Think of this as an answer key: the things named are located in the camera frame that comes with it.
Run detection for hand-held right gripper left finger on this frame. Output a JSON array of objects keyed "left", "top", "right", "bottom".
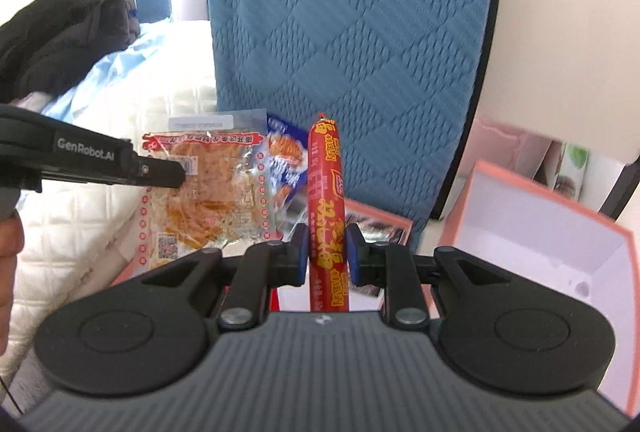
[{"left": 141, "top": 223, "right": 311, "bottom": 333}]

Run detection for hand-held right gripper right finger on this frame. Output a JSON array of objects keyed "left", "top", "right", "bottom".
[{"left": 345, "top": 222, "right": 502, "bottom": 332}]

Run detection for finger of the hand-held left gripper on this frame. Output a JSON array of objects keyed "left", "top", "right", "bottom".
[{"left": 127, "top": 150, "right": 187, "bottom": 191}]

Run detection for red sausage stick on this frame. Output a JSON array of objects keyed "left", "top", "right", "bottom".
[{"left": 306, "top": 112, "right": 351, "bottom": 313}]

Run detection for clear orange strips snack packet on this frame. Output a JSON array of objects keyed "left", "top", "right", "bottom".
[{"left": 139, "top": 109, "right": 270, "bottom": 271}]

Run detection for pink cardboard box lid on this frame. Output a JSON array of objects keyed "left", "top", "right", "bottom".
[{"left": 109, "top": 197, "right": 417, "bottom": 313}]

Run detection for pink cardboard box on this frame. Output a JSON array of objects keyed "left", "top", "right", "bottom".
[{"left": 429, "top": 159, "right": 640, "bottom": 415}]

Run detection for person's left hand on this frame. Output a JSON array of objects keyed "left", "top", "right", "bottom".
[{"left": 0, "top": 211, "right": 26, "bottom": 357}]

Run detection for silver brown snack packet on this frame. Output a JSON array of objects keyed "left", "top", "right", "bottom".
[{"left": 345, "top": 208, "right": 410, "bottom": 247}]

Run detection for cream quilted bedspread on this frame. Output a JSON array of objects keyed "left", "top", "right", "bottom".
[{"left": 0, "top": 18, "right": 222, "bottom": 380}]

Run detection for light blue sheet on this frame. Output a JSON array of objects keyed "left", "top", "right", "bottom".
[{"left": 39, "top": 18, "right": 175, "bottom": 119}]

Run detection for blue snack packet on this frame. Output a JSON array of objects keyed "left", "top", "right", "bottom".
[{"left": 264, "top": 113, "right": 310, "bottom": 215}]

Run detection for black jacket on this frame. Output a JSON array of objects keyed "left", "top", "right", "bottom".
[{"left": 0, "top": 0, "right": 143, "bottom": 106}]

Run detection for blue quilted pad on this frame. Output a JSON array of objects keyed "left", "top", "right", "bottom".
[{"left": 204, "top": 0, "right": 502, "bottom": 235}]

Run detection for green white printed bag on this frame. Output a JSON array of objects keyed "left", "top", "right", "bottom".
[{"left": 551, "top": 141, "right": 592, "bottom": 203}]

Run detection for cream plastic chair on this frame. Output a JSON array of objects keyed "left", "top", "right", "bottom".
[{"left": 431, "top": 0, "right": 640, "bottom": 223}]

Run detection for thin black cable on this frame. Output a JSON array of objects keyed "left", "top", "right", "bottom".
[{"left": 0, "top": 373, "right": 24, "bottom": 417}]

